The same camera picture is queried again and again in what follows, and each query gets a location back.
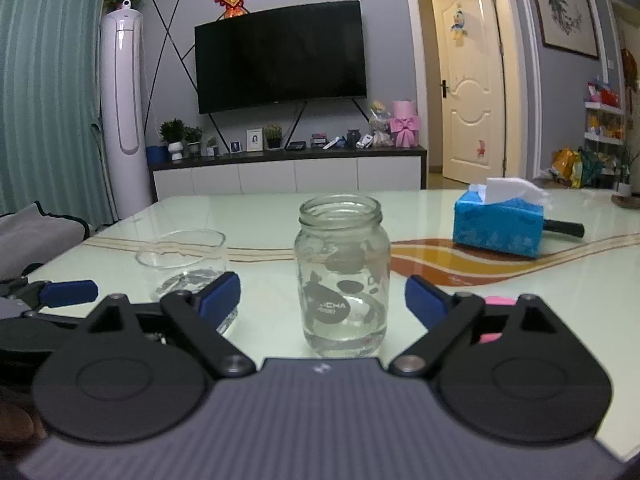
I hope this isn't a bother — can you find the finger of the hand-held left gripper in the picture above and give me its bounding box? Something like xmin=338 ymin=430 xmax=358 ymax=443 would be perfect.
xmin=0 ymin=278 xmax=99 ymax=312

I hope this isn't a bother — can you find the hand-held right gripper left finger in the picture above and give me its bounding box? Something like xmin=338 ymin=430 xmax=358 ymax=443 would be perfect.
xmin=67 ymin=271 xmax=257 ymax=377

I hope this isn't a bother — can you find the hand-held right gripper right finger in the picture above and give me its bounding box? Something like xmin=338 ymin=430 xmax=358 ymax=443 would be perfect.
xmin=389 ymin=275 xmax=576 ymax=377

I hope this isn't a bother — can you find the clear glass tumbler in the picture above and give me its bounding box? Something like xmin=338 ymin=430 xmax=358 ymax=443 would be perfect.
xmin=136 ymin=229 xmax=238 ymax=333

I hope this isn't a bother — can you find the pink dotted bottle cap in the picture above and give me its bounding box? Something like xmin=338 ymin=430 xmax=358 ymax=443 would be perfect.
xmin=472 ymin=296 xmax=516 ymax=346

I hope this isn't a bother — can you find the clear glass jar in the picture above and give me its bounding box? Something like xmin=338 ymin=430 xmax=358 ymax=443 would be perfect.
xmin=294 ymin=195 xmax=391 ymax=358

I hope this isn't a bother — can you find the person's left hand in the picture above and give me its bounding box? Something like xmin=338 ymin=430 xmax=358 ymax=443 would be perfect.
xmin=0 ymin=404 xmax=35 ymax=443

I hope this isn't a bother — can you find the grey cushion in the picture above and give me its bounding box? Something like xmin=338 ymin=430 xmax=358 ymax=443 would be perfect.
xmin=0 ymin=201 xmax=91 ymax=281

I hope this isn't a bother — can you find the blue tissue box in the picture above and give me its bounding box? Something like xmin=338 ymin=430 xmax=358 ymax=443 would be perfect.
xmin=452 ymin=177 xmax=551 ymax=259

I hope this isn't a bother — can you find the white television cabinet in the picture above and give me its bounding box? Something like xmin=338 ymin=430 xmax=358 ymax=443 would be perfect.
xmin=148 ymin=146 xmax=428 ymax=203

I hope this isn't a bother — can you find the potted plant in white pot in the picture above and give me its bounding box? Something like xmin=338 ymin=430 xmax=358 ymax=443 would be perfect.
xmin=160 ymin=119 xmax=186 ymax=162

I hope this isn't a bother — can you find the pink gift box with bow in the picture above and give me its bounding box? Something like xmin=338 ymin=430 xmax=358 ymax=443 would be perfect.
xmin=390 ymin=100 xmax=421 ymax=148

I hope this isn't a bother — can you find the plush bear bouquet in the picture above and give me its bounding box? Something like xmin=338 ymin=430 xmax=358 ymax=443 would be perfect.
xmin=369 ymin=101 xmax=393 ymax=148

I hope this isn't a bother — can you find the white tower air conditioner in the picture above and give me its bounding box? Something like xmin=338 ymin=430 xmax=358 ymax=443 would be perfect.
xmin=100 ymin=0 xmax=153 ymax=221

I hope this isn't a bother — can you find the cream panel door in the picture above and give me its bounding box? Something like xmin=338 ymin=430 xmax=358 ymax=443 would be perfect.
xmin=431 ymin=0 xmax=506 ymax=185

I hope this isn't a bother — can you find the pile of snack bags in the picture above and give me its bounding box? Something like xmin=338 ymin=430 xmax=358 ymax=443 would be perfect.
xmin=550 ymin=147 xmax=616 ymax=188

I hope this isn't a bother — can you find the teal curtain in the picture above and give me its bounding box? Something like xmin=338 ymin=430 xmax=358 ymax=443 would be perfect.
xmin=0 ymin=0 xmax=118 ymax=231

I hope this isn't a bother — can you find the white vase with stems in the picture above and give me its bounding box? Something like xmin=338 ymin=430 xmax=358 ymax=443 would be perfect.
xmin=612 ymin=150 xmax=636 ymax=196

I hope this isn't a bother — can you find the black curved television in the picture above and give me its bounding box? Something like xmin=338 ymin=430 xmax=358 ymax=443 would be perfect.
xmin=194 ymin=0 xmax=368 ymax=115

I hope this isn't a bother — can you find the white snack rack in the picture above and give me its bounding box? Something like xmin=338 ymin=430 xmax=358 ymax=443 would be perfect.
xmin=584 ymin=80 xmax=628 ymax=176

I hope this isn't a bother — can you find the plush duck toy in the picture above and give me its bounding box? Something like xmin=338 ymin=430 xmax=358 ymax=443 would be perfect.
xmin=450 ymin=4 xmax=469 ymax=43

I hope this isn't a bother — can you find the framed ink painting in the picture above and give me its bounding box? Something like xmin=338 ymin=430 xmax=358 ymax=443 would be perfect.
xmin=528 ymin=0 xmax=600 ymax=60

